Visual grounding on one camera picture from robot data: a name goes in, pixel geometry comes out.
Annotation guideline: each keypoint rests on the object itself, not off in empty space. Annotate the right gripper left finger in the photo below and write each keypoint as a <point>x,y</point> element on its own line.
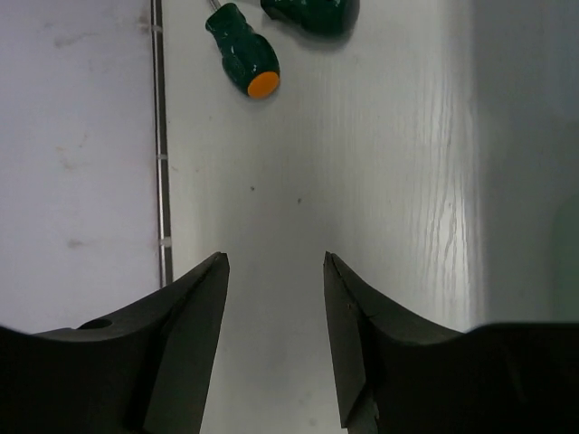
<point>145,368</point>

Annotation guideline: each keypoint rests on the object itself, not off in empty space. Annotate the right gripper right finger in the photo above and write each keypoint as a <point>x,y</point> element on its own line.
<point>398,372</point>

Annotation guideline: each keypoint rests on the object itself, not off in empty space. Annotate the green stubby screwdriver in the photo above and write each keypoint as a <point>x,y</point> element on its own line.
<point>248,60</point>
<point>320,17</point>

